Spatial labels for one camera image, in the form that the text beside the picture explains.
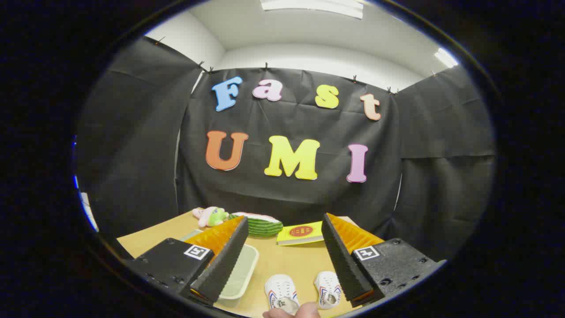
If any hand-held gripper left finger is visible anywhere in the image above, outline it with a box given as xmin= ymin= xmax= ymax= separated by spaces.
xmin=126 ymin=216 xmax=249 ymax=306

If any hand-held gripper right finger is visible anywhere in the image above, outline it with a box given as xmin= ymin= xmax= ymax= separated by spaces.
xmin=321 ymin=212 xmax=447 ymax=308

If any translucent white storage box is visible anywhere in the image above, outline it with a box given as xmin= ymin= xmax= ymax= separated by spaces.
xmin=181 ymin=229 xmax=260 ymax=308

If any white striped shoe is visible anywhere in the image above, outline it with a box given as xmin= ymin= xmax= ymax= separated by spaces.
xmin=265 ymin=274 xmax=300 ymax=315
xmin=314 ymin=271 xmax=343 ymax=309

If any pink green plush toy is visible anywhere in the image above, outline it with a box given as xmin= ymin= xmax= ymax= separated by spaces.
xmin=192 ymin=206 xmax=230 ymax=228

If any yellow book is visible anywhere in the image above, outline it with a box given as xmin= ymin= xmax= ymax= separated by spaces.
xmin=277 ymin=221 xmax=327 ymax=246

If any watermelon slice plush toy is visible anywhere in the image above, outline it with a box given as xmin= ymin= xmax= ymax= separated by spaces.
xmin=227 ymin=212 xmax=284 ymax=238

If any ceiling light panel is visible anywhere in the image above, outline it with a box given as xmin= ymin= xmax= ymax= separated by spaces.
xmin=435 ymin=48 xmax=459 ymax=68
xmin=260 ymin=0 xmax=363 ymax=19

